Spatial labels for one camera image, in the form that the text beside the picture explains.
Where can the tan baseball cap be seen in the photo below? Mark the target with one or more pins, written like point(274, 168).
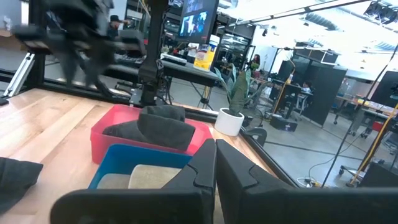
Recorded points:
point(152, 177)
point(113, 182)

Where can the red plastic bin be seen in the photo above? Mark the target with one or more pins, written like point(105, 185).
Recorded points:
point(102, 143)

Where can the dark grey baseball cap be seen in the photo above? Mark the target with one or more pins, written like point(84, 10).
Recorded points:
point(164, 112)
point(15, 180)
point(161, 130)

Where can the yellow pole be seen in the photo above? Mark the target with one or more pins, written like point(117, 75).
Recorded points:
point(374, 146)

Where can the small keyboard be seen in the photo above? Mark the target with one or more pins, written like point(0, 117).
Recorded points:
point(174, 59)

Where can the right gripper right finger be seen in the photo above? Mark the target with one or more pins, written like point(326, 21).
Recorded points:
point(242, 186)

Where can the thin black stand pole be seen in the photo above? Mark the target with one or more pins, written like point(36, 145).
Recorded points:
point(356, 124)

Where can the green artificial plant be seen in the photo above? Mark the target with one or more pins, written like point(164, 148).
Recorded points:
point(239, 90)

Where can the dark monitor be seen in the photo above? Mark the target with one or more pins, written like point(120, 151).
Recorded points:
point(385, 90)

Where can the tall black cabinet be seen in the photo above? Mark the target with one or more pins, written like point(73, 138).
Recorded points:
point(323, 93)

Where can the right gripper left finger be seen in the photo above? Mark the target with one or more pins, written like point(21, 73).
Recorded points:
point(196, 180)

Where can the black computer monitor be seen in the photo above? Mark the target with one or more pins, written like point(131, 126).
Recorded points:
point(196, 21)

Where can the black side desk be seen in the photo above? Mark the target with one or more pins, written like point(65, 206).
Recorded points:
point(186, 74)

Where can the white plant pot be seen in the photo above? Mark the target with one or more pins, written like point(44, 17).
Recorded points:
point(228, 123)

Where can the black floor box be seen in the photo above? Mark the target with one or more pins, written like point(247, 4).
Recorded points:
point(283, 124)

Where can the blue plastic bin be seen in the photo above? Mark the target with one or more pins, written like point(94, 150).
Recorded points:
point(124, 155)

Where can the yellow round canister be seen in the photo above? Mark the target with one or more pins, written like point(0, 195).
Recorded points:
point(203, 59)

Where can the person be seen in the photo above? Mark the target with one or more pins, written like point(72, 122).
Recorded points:
point(307, 87)
point(255, 63)
point(115, 26)

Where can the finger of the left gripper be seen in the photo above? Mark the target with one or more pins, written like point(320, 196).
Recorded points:
point(67, 65)
point(93, 65)

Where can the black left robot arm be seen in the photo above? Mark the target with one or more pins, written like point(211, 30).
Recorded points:
point(81, 15)

